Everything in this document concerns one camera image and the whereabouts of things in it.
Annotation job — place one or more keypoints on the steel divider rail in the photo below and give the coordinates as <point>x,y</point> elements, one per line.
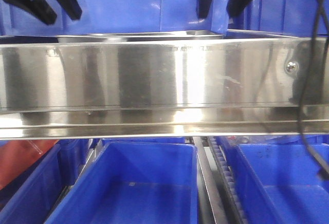
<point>211,207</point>

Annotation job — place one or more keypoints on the blue bin lower right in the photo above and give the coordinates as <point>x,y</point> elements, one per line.
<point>280,184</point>

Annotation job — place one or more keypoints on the blue bin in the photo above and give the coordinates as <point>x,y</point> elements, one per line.
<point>280,184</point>
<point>31,196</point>
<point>135,183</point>

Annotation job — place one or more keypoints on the black roller track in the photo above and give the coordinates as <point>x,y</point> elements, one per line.
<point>229,198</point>

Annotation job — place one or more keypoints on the chrome screw on rail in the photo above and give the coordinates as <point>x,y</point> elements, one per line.
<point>291,67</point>

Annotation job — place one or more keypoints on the blue crate upper right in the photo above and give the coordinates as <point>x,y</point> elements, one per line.
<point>289,17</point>

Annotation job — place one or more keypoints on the stainless steel shelf front rail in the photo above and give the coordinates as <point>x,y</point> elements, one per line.
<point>166,88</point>

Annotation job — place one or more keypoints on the blue bin lower left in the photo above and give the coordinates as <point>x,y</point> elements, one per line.
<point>31,196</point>

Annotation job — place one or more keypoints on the large blue crate upper middle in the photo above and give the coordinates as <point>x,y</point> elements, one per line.
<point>117,16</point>

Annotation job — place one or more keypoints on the blue bin lower middle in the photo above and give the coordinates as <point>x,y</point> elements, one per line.
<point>135,183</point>

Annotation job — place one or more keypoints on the red bag in bin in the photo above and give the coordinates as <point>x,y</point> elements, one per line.
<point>18,155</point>

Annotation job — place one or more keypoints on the silver metal tray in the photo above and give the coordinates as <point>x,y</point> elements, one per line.
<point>140,36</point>

